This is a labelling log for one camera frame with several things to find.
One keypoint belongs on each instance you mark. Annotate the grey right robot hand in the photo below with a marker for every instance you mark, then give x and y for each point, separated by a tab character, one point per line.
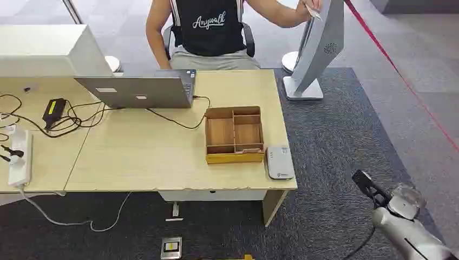
407	201

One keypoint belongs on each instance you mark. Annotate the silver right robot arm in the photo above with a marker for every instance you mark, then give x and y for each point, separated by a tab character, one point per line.
405	233

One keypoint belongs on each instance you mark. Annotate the white card reader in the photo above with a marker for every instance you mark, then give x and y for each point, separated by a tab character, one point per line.
279	163

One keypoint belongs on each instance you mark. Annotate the pale wooden desk leg panel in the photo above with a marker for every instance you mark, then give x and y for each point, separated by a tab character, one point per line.
273	206

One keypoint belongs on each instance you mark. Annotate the red barrier tape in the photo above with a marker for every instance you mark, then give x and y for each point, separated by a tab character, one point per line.
394	66

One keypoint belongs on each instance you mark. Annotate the yellow floor object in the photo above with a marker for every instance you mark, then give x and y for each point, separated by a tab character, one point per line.
247	257

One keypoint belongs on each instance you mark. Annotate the silver standing display kiosk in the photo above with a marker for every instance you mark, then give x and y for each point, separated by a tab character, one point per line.
317	46

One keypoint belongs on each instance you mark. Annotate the white round stanchion base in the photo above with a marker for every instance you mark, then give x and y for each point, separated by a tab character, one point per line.
289	61

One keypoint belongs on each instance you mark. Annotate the wooden compartment box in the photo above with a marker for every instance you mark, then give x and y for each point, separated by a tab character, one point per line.
233	134

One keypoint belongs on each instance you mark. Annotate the white desk drawer unit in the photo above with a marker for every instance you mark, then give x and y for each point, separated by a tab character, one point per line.
213	195

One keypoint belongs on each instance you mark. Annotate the person's left hand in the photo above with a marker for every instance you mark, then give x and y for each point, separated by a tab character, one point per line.
307	10

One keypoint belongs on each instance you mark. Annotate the black office chair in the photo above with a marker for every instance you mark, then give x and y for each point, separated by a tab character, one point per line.
249	37

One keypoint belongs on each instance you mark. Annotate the steel floor socket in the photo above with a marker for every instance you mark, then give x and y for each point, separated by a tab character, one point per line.
171	247

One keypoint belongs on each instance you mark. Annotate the seated person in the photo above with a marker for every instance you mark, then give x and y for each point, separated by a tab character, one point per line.
209	32

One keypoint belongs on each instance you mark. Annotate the grey laptop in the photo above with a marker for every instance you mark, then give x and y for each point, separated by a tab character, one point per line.
143	91

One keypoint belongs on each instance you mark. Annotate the black power adapter yellow label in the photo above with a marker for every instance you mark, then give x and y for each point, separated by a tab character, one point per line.
54	110

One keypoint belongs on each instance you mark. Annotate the grey stanchion pole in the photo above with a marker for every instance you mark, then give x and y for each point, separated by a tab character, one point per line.
72	11

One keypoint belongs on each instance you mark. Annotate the white power strip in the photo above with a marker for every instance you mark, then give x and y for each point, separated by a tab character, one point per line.
21	158

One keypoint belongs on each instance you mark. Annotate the white monitor back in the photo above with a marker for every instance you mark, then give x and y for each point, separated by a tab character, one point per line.
46	50

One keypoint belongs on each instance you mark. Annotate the black plug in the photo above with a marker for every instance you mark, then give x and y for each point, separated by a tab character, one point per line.
12	151

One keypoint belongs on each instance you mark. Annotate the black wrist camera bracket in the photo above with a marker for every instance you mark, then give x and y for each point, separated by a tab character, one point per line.
369	186

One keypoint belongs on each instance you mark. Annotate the white floor bracket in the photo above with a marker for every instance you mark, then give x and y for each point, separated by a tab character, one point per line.
175	213

